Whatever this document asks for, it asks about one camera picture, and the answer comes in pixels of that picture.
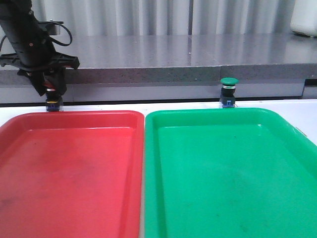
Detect green mushroom push button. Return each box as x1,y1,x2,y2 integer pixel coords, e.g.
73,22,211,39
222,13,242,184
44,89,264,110
219,77,239,108

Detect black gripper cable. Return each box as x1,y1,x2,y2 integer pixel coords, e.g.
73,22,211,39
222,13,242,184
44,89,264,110
48,21,73,47

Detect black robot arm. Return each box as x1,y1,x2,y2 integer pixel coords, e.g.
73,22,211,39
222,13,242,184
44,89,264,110
0,0,80,96

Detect green plastic tray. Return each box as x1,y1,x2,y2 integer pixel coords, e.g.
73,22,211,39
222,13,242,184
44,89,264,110
145,108,317,238

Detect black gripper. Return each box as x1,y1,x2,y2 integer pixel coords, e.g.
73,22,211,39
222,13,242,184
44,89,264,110
0,21,80,96

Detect red mushroom push button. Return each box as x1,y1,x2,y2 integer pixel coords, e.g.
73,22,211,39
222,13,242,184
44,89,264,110
45,75,63,112

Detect red plastic tray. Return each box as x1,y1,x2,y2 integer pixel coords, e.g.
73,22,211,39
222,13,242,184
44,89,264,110
0,111,144,238

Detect grey speckled stone counter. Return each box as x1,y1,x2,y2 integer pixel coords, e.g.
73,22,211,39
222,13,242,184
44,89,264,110
0,34,317,104

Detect white pleated curtain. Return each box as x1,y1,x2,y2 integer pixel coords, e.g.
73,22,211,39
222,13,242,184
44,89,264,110
32,0,295,36

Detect white container on counter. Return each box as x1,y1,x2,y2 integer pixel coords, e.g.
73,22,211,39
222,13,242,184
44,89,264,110
290,0,317,37

